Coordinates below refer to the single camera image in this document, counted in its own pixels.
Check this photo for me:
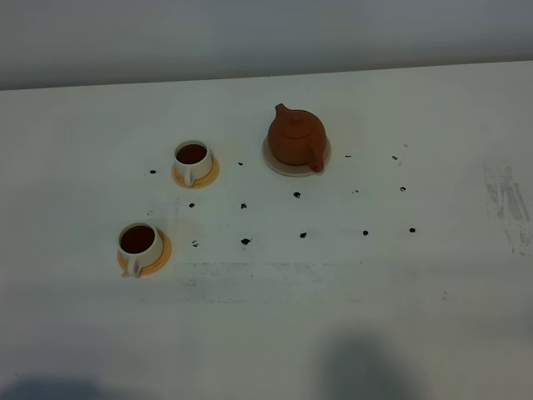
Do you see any white near teacup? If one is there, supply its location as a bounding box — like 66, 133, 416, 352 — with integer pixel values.
117, 222, 163, 278

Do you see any orange near saucer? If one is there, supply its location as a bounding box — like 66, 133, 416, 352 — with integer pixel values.
117, 229, 172, 278

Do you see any orange far saucer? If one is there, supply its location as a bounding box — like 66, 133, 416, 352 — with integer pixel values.
172, 157, 220, 190

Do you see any white teacup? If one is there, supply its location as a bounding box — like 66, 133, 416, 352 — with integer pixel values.
174, 140, 213, 188
117, 222, 163, 278

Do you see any orange saucer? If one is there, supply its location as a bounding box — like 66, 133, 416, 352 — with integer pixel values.
172, 157, 220, 190
117, 229, 172, 278

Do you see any brown clay teapot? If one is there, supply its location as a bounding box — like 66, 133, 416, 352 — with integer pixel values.
267, 103, 326, 173

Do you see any beige teapot coaster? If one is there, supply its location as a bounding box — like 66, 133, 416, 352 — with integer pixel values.
262, 137, 331, 178

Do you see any white far teacup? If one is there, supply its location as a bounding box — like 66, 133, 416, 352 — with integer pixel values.
174, 140, 213, 188

